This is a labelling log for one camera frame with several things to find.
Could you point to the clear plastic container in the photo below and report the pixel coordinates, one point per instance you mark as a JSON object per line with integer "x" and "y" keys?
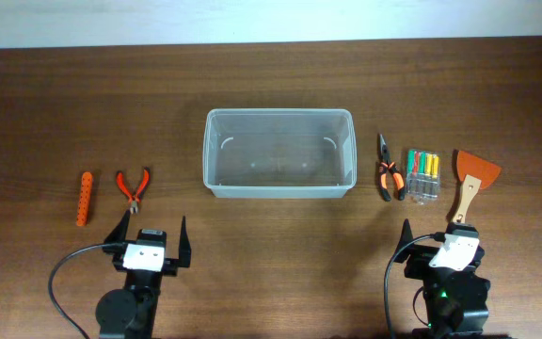
{"x": 279, "y": 153}

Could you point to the orange-black needle-nose pliers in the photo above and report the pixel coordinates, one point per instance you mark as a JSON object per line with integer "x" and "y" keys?
{"x": 387, "y": 168}

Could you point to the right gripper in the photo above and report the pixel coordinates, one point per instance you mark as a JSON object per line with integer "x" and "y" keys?
{"x": 421, "y": 258}

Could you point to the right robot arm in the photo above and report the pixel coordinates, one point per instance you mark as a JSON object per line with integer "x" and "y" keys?
{"x": 455, "y": 307}

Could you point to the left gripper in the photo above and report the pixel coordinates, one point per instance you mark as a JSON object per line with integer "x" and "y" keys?
{"x": 119, "y": 236}

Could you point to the orange perforated bar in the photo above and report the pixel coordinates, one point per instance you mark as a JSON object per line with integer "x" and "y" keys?
{"x": 84, "y": 199}

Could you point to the orange scraper with wooden handle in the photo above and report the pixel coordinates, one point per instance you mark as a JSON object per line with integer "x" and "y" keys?
{"x": 474, "y": 174}

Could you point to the clear case of screwdrivers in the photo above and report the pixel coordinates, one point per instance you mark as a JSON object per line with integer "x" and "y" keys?
{"x": 422, "y": 175}

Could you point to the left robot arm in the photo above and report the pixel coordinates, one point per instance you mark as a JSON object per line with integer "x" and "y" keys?
{"x": 129, "y": 312}

